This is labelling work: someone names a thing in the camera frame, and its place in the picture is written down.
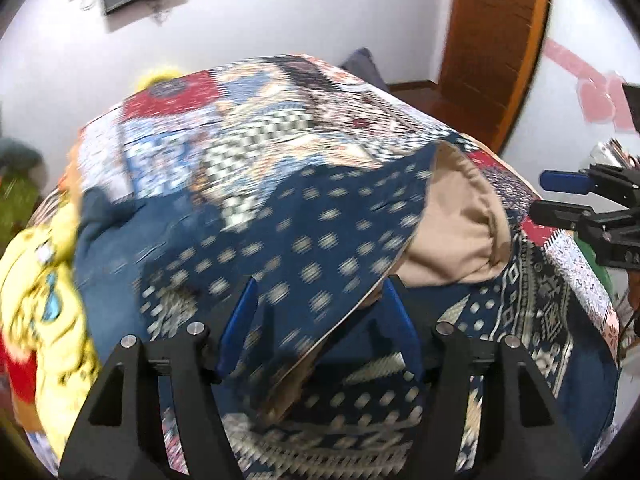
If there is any white heart wardrobe door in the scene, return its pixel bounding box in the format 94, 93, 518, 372
502, 0, 639, 185

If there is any navy patterned hooded garment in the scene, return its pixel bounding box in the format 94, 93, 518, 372
75, 140, 617, 479

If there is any yellow cartoon blanket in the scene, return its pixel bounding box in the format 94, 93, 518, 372
1, 203, 101, 457

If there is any grey bag by bed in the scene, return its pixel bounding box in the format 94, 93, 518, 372
340, 47, 388, 92

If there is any brown wooden door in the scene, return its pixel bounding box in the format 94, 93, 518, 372
437, 0, 550, 152

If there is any red garment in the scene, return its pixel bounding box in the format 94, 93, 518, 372
1, 339, 37, 404

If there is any yellow foam bed headrest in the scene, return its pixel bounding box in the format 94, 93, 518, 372
134, 64, 186, 92

